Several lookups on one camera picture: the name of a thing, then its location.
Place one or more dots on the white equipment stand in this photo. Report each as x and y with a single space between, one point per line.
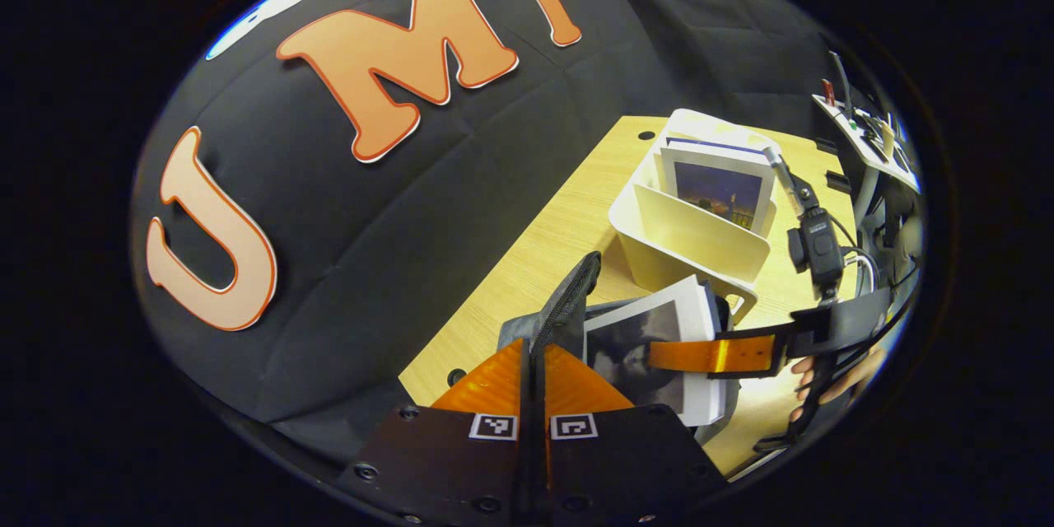
873 148

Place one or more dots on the grey schoolbag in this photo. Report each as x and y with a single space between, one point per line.
519 325

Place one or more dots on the white bookshelf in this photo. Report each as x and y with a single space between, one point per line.
692 239

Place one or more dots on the blue spine book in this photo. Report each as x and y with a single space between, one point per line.
720 185

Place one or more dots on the portrait cover book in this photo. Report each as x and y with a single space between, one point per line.
634 346

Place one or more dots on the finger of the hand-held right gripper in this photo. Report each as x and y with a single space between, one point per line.
700 354

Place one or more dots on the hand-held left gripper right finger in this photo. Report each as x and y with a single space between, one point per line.
626 461

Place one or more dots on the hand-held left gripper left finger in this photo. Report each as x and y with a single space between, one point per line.
461 461

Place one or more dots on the black backdrop cloth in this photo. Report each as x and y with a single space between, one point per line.
346 230

